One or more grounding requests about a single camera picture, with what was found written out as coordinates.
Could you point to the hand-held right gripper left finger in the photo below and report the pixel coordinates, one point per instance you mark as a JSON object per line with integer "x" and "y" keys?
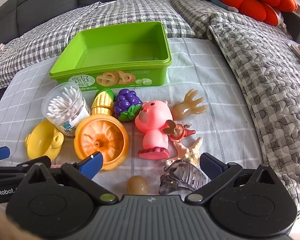
{"x": 92, "y": 164}

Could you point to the purple toy grapes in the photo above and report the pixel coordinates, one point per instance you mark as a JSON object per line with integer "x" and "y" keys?
{"x": 126, "y": 101}

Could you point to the clear cotton swab jar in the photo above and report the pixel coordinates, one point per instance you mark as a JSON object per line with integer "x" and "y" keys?
{"x": 62, "y": 105}

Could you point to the pink pig toy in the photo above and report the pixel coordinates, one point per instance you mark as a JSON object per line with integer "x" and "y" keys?
{"x": 152, "y": 120}

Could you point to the orange toy pumpkin half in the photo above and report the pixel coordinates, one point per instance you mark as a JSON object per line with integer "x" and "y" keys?
{"x": 102, "y": 135}

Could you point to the small pink block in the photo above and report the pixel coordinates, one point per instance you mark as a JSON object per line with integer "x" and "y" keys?
{"x": 56, "y": 166}

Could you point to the small reindeer figurine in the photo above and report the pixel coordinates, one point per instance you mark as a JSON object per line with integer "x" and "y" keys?
{"x": 178, "y": 131}

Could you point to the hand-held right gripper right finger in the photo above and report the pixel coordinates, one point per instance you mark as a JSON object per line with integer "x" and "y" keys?
{"x": 210, "y": 166}

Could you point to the yellow toy corn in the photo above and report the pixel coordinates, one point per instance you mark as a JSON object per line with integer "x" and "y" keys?
{"x": 102, "y": 102}

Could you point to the amber translucent ball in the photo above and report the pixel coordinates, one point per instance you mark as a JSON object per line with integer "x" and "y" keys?
{"x": 137, "y": 185}

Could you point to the translucent tan hand toy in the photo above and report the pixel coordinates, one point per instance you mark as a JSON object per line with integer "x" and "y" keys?
{"x": 187, "y": 107}

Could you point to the grey checked quilted sofa cover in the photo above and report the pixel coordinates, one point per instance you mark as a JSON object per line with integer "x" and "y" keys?
{"x": 202, "y": 10}
{"x": 102, "y": 15}
{"x": 265, "y": 80}

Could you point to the translucent spotted hair clip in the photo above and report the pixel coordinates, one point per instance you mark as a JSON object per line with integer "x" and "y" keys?
{"x": 182, "y": 177}

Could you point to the yellow toy pot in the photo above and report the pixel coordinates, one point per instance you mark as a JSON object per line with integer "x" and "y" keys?
{"x": 42, "y": 140}

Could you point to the light grey grid blanket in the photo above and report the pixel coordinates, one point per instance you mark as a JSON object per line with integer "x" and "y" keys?
{"x": 190, "y": 67}

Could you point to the white stick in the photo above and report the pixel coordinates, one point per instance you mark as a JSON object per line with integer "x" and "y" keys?
{"x": 106, "y": 3}

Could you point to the green plastic box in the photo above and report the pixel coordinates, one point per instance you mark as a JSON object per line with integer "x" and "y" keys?
{"x": 120, "y": 47}

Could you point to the small pink toy figure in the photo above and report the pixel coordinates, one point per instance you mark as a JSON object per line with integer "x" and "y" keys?
{"x": 0, "y": 46}

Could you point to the tan starfish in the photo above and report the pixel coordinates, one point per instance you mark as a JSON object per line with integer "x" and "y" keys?
{"x": 187, "y": 152}

